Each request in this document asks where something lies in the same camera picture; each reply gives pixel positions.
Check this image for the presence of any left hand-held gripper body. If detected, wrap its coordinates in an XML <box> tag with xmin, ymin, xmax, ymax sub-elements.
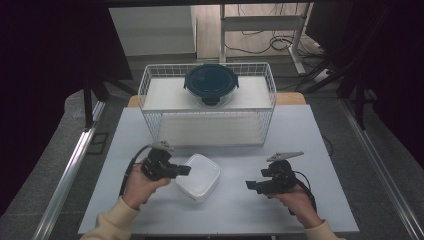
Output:
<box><xmin>139</xmin><ymin>140</ymin><xmax>178</xmax><ymax>183</ymax></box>

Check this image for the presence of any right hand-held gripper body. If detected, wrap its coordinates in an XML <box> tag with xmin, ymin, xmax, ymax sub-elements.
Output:
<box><xmin>265</xmin><ymin>151</ymin><xmax>305</xmax><ymax>195</ymax></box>

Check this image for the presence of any white plastic container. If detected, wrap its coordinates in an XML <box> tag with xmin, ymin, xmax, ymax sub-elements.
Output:
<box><xmin>174</xmin><ymin>153</ymin><xmax>222</xmax><ymax>203</ymax></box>

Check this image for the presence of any white wire rack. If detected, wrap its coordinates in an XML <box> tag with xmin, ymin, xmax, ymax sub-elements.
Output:
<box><xmin>137</xmin><ymin>62</ymin><xmax>278</xmax><ymax>148</ymax></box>

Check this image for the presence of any round container with blue lid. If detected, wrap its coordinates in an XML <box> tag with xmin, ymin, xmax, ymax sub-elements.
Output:
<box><xmin>183</xmin><ymin>63</ymin><xmax>240</xmax><ymax>108</ymax></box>

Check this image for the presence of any person's left hand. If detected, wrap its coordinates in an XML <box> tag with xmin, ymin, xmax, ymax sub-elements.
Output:
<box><xmin>122</xmin><ymin>161</ymin><xmax>172</xmax><ymax>211</ymax></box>

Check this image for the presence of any person's right hand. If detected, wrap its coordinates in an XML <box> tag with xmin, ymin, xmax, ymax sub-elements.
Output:
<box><xmin>266</xmin><ymin>184</ymin><xmax>325</xmax><ymax>230</ymax></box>

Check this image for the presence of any wooden table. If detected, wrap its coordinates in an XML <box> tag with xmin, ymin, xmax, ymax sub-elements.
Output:
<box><xmin>127</xmin><ymin>92</ymin><xmax>307</xmax><ymax>108</ymax></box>

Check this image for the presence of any black stand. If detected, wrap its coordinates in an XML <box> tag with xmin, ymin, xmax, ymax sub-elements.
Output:
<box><xmin>299</xmin><ymin>59</ymin><xmax>378</xmax><ymax>131</ymax></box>
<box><xmin>82</xmin><ymin>75</ymin><xmax>138</xmax><ymax>132</ymax></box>

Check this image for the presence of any white power strip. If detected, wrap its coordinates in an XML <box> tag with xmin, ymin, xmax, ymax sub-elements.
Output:
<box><xmin>312</xmin><ymin>67</ymin><xmax>332</xmax><ymax>84</ymax></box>

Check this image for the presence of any white cabinet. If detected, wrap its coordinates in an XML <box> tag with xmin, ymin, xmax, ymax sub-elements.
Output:
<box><xmin>109</xmin><ymin>5</ymin><xmax>198</xmax><ymax>58</ymax></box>

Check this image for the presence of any right hand-held gripper cable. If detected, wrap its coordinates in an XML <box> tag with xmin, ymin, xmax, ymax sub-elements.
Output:
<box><xmin>289</xmin><ymin>170</ymin><xmax>318</xmax><ymax>216</ymax></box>

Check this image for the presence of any hand-held gripper cable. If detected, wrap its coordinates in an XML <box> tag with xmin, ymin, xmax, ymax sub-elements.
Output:
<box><xmin>289</xmin><ymin>170</ymin><xmax>318</xmax><ymax>216</ymax></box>
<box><xmin>118</xmin><ymin>144</ymin><xmax>152</xmax><ymax>198</ymax></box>

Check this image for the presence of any left hand-held gripper cable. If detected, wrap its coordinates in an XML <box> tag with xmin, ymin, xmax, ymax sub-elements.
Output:
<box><xmin>118</xmin><ymin>144</ymin><xmax>152</xmax><ymax>198</ymax></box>

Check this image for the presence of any thin black cable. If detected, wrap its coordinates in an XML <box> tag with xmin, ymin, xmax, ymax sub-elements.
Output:
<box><xmin>320</xmin><ymin>134</ymin><xmax>335</xmax><ymax>158</ymax></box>

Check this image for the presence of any metal rail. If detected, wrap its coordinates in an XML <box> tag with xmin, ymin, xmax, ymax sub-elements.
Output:
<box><xmin>339</xmin><ymin>99</ymin><xmax>424</xmax><ymax>240</ymax></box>
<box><xmin>31</xmin><ymin>99</ymin><xmax>108</xmax><ymax>240</ymax></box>

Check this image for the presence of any black floor cable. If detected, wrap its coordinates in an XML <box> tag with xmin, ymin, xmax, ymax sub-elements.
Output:
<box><xmin>223</xmin><ymin>31</ymin><xmax>303</xmax><ymax>57</ymax></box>

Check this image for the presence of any white desk frame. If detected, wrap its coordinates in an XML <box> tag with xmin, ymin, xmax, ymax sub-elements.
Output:
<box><xmin>218</xmin><ymin>3</ymin><xmax>313</xmax><ymax>75</ymax></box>

